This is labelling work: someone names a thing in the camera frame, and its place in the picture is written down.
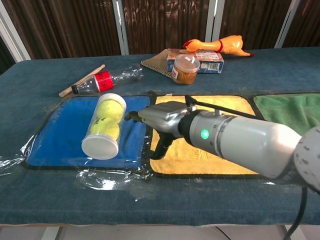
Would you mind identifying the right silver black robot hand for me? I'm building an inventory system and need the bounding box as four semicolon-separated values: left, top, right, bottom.
124;101;199;161

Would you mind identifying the clear tennis ball tube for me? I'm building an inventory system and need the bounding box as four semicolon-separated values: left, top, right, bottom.
81;92;127;161

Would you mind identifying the clear jar of rubber bands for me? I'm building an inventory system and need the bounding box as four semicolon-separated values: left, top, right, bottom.
171;53;201;86

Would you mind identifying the yellow-green tennis ball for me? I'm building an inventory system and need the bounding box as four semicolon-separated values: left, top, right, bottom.
89;117;121;141
96;99;125;121

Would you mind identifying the brown notebook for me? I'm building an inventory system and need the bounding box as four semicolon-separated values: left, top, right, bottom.
140;49;174;78

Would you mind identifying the yellow microfiber cloth house print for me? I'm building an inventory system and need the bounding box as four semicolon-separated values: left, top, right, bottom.
149;94;260;176

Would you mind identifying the empty red-label cola bottle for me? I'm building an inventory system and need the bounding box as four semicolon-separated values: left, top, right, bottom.
71;63;145;95

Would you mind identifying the blue white carton box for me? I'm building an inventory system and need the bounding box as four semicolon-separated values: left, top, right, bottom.
166;48;225;75

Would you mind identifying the transparent plastic sheet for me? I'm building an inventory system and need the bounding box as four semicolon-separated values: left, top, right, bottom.
0;88;320;202

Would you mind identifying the brown folding screen panel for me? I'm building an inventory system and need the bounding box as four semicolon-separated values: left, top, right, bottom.
281;0;320;49
117;0;218;56
214;0;293;50
0;0;123;62

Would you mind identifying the orange rubber chicken toy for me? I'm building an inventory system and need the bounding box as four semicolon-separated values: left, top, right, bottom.
183;34;256;59

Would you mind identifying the wooden stick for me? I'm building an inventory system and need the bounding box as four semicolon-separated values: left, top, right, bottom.
58;64;106;98

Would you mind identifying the blue microfiber cloth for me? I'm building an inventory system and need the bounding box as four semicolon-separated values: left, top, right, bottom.
26;95;152;170

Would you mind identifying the green microfiber cloth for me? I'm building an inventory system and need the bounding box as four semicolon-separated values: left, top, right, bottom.
253;92;320;130

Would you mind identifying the teal blue tablecloth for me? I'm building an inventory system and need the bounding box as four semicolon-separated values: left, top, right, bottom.
0;47;320;227

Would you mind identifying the white table leg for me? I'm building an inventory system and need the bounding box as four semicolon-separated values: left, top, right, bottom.
40;226;61;240
281;224;302;240

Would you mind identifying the thin black hand cable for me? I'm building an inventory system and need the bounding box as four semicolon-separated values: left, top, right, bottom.
184;94;257;118

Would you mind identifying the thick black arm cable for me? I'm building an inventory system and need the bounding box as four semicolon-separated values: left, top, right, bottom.
284;186;309;240

